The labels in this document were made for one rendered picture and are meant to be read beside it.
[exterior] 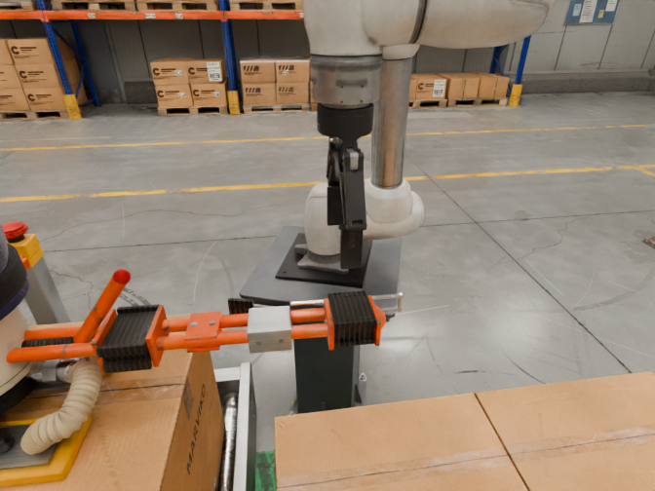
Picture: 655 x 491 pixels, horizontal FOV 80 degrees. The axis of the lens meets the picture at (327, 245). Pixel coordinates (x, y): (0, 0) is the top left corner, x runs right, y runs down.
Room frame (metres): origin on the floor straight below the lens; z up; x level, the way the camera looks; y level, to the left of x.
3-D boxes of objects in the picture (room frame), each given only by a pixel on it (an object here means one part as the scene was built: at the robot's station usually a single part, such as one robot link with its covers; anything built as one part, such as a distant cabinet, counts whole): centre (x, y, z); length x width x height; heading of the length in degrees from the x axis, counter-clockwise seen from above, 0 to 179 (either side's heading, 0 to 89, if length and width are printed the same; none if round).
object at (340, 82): (0.54, -0.02, 1.45); 0.09 x 0.09 x 0.06
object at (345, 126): (0.54, -0.02, 1.38); 0.08 x 0.07 x 0.09; 8
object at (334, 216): (0.61, -0.01, 1.24); 0.03 x 0.01 x 0.07; 98
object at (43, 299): (0.92, 0.84, 0.50); 0.07 x 0.07 x 1.00; 8
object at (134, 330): (0.47, 0.31, 1.08); 0.10 x 0.08 x 0.06; 7
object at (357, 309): (0.50, -0.04, 1.08); 0.08 x 0.07 x 0.05; 97
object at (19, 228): (0.92, 0.84, 1.02); 0.07 x 0.07 x 0.04
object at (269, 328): (0.49, 0.09, 1.07); 0.07 x 0.07 x 0.04; 7
